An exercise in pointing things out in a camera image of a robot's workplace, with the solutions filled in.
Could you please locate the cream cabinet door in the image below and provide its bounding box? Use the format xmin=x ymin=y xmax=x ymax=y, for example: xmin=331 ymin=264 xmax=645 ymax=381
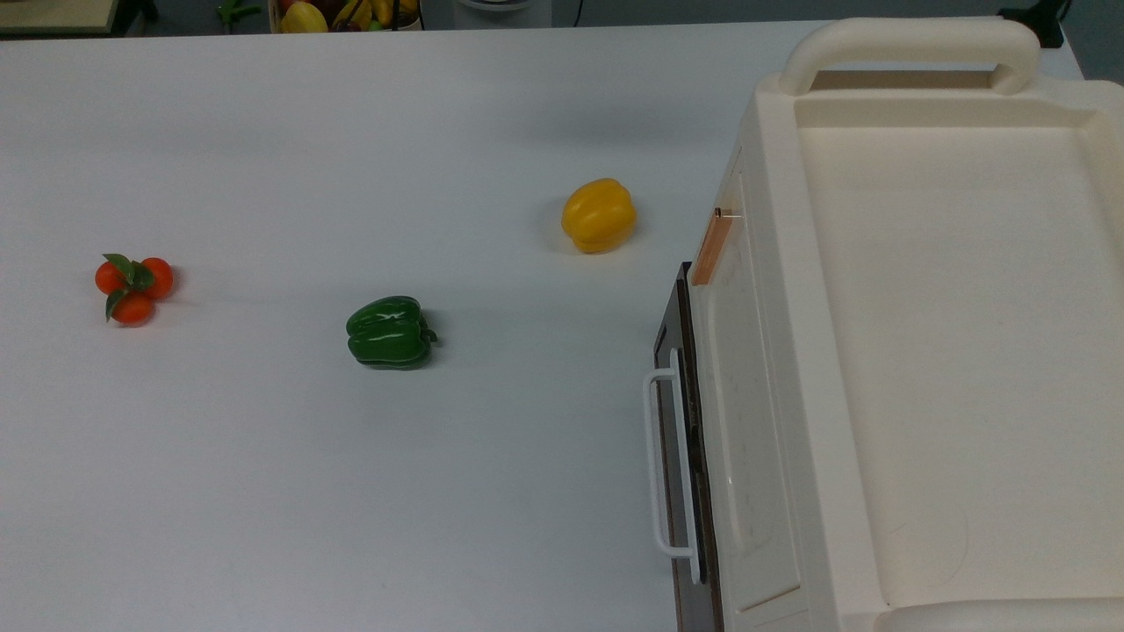
xmin=689 ymin=149 xmax=804 ymax=615

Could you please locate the dark brown oven door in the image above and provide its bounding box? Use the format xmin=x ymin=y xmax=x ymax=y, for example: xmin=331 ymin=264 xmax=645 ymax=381
xmin=653 ymin=261 xmax=725 ymax=632

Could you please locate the cream plastic toy cabinet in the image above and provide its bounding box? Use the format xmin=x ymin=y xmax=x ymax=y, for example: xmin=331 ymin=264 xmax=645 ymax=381
xmin=688 ymin=16 xmax=1124 ymax=632

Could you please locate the yellow bell pepper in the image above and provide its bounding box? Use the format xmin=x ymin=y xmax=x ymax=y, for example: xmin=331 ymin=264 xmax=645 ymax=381
xmin=561 ymin=177 xmax=638 ymax=255

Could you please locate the green bell pepper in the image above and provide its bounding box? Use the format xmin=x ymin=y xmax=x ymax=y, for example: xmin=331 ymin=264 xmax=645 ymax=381
xmin=345 ymin=296 xmax=438 ymax=370

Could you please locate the basket of toy fruit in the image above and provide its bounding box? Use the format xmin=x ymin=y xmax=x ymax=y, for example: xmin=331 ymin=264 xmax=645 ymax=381
xmin=269 ymin=0 xmax=422 ymax=34

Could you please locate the orange tomato cluster with leaves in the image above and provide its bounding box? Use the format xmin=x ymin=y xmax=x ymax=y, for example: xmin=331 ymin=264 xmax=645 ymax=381
xmin=94 ymin=253 xmax=175 ymax=327

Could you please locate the wooden table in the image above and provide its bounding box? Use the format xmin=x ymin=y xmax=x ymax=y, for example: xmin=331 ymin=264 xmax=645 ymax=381
xmin=0 ymin=0 xmax=121 ymax=36

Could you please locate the copper door handle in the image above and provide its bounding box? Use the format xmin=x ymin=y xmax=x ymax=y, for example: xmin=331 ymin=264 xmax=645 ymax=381
xmin=691 ymin=207 xmax=734 ymax=287

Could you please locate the white oven door handle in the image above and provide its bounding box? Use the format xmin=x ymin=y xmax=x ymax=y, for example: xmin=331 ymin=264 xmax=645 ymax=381
xmin=645 ymin=348 xmax=703 ymax=585

